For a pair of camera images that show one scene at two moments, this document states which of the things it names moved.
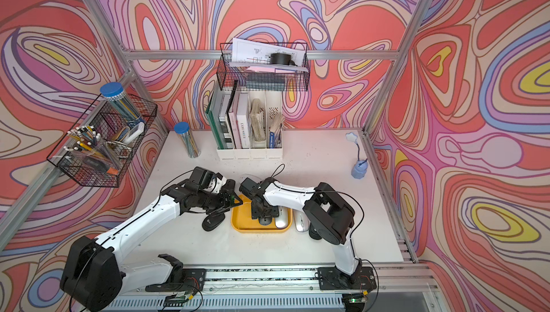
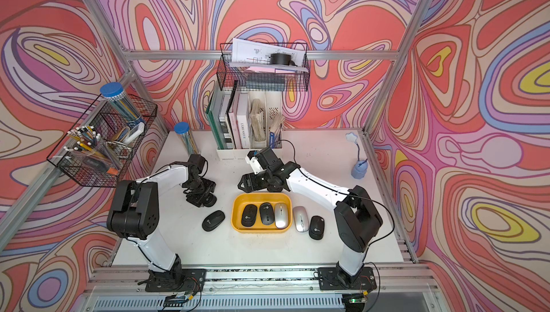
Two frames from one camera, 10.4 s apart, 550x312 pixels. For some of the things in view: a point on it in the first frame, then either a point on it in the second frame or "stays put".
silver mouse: [282, 220] stays put
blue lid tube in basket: [114, 91] stays put
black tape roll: [281, 59] stays put
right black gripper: [255, 212] -> [249, 180]
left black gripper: [224, 204] -> [196, 199]
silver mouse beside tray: [301, 220] stays put
